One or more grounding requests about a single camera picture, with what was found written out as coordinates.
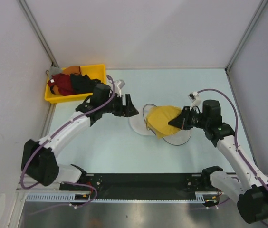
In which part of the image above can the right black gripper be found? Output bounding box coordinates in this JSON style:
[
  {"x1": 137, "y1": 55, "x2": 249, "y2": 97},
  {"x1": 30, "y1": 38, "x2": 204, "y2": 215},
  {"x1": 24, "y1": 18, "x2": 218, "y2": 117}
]
[{"x1": 168, "y1": 106, "x2": 209, "y2": 130}]

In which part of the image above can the dark red garment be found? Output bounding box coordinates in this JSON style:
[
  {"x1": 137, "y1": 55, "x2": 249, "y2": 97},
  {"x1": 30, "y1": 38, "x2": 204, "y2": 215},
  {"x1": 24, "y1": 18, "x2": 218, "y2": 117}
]
[{"x1": 47, "y1": 73, "x2": 76, "y2": 96}]

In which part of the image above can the yellow bra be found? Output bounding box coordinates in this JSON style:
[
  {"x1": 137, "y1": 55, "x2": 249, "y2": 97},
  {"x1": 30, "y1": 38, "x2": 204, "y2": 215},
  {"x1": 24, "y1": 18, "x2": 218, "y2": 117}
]
[{"x1": 146, "y1": 106, "x2": 182, "y2": 138}]

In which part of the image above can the orange garment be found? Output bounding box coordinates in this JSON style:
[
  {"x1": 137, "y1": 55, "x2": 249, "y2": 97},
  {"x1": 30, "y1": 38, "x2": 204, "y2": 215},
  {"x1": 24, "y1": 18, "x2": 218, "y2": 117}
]
[{"x1": 52, "y1": 66, "x2": 82, "y2": 95}]

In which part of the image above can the white slotted cable duct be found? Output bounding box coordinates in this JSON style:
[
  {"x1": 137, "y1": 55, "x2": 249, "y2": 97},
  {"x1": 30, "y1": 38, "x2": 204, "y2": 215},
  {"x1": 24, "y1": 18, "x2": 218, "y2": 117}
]
[{"x1": 26, "y1": 191, "x2": 218, "y2": 203}]

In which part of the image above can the aluminium frame post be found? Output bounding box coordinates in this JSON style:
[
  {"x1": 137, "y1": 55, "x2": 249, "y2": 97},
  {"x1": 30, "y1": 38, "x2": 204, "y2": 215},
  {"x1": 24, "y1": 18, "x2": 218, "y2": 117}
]
[
  {"x1": 225, "y1": 0, "x2": 268, "y2": 74},
  {"x1": 16, "y1": 0, "x2": 59, "y2": 67}
]

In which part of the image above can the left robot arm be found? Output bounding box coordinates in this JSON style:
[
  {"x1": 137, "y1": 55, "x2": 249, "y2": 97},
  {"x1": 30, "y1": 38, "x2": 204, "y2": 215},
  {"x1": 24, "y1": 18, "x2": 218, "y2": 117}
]
[{"x1": 20, "y1": 80, "x2": 139, "y2": 190}]

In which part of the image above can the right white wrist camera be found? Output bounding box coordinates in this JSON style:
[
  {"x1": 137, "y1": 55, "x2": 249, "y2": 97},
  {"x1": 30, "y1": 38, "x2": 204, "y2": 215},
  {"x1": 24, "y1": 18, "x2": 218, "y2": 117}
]
[{"x1": 188, "y1": 91, "x2": 201, "y2": 110}]

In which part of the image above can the white mesh laundry bag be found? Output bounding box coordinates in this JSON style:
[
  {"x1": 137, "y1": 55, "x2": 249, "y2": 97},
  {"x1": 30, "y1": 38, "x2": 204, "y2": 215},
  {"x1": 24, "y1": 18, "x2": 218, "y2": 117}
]
[{"x1": 129, "y1": 104, "x2": 191, "y2": 146}]

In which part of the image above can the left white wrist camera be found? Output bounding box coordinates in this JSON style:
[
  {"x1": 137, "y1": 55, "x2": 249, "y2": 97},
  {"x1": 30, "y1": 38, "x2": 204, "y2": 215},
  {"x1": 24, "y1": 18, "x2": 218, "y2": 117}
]
[{"x1": 112, "y1": 80, "x2": 125, "y2": 97}]

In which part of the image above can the right aluminium frame post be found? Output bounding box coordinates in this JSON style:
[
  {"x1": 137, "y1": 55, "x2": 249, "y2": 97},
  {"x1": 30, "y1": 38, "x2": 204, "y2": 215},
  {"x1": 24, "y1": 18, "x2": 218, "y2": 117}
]
[{"x1": 225, "y1": 0, "x2": 268, "y2": 74}]

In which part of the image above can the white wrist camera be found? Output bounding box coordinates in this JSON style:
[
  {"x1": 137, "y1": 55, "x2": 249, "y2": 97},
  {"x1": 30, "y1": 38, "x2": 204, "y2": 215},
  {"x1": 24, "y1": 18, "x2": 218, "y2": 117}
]
[
  {"x1": 188, "y1": 91, "x2": 201, "y2": 110},
  {"x1": 112, "y1": 80, "x2": 125, "y2": 97}
]

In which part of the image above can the yellow plastic bin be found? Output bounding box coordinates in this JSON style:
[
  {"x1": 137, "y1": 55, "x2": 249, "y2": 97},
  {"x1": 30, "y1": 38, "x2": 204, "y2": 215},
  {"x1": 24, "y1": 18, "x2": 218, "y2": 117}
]
[{"x1": 44, "y1": 64, "x2": 107, "y2": 104}]

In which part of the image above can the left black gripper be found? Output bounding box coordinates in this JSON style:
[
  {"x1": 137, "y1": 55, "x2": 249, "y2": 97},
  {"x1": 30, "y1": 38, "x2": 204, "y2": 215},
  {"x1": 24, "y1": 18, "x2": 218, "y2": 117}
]
[{"x1": 101, "y1": 93, "x2": 138, "y2": 118}]

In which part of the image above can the black garment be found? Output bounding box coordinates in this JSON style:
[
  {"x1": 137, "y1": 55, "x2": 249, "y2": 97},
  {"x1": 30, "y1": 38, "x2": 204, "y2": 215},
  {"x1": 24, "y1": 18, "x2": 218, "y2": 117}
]
[{"x1": 70, "y1": 74, "x2": 101, "y2": 94}]

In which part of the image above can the grey garment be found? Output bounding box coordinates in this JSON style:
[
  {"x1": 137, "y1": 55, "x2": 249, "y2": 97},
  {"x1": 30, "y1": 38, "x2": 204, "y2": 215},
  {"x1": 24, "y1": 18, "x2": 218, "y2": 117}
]
[{"x1": 48, "y1": 66, "x2": 63, "y2": 77}]

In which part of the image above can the left aluminium frame post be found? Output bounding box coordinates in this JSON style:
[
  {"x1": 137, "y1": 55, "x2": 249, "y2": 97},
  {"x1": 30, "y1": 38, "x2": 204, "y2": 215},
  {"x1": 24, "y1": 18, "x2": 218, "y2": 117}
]
[{"x1": 16, "y1": 0, "x2": 59, "y2": 67}]

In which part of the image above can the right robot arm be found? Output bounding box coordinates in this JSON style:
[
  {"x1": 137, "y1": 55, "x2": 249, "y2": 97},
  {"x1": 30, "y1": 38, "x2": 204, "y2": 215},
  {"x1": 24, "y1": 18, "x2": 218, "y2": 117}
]
[{"x1": 169, "y1": 100, "x2": 268, "y2": 224}]

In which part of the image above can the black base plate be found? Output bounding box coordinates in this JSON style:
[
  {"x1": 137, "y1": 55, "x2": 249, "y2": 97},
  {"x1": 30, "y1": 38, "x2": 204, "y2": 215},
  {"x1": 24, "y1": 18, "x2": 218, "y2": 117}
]
[{"x1": 60, "y1": 172, "x2": 220, "y2": 200}]

